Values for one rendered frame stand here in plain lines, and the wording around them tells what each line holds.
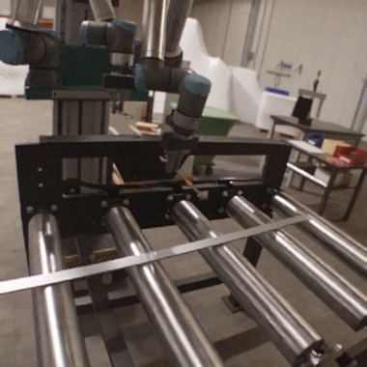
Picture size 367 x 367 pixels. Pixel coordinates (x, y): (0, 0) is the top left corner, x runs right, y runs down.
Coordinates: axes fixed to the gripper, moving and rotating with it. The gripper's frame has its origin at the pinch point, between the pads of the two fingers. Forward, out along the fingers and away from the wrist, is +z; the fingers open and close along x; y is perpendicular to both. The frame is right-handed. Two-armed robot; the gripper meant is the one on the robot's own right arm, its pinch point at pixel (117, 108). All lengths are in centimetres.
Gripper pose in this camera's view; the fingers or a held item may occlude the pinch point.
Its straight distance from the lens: 123.1
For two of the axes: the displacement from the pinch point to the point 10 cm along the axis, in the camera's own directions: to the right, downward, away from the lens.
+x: -9.0, 0.7, -4.4
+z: -1.4, 8.9, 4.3
